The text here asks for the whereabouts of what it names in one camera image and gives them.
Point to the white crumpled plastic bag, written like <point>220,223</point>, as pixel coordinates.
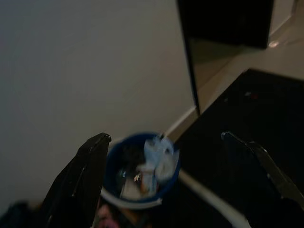
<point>161,156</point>

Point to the blue rubbish bin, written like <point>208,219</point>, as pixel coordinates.
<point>114,164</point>

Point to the black floor mat white edge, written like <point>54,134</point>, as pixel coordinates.
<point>237,114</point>

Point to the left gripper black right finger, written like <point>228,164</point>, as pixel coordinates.
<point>268,166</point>

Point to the black cabinet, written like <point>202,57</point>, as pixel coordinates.
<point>225,21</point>

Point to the white carton trash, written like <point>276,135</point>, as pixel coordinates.
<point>133,187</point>

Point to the pink crumpled item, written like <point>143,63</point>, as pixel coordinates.
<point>107,216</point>

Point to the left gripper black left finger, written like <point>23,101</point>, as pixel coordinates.
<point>78,180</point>

